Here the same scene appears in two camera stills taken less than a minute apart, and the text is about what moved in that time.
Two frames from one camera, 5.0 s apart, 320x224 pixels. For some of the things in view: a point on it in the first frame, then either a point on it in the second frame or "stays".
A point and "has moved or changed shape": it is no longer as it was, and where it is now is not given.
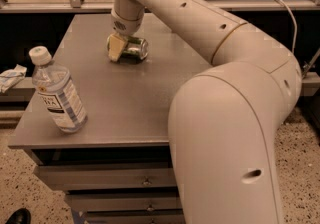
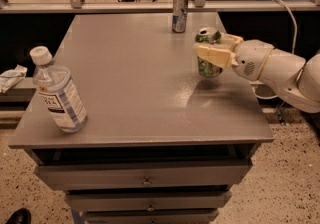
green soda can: x=134 y=50 has moved or changed shape
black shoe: x=20 y=216 stays
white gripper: x=127 y=25 -> x=252 y=58
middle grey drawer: x=83 y=202 stays
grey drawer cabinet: x=117 y=168 stays
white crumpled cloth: x=10 y=77 stays
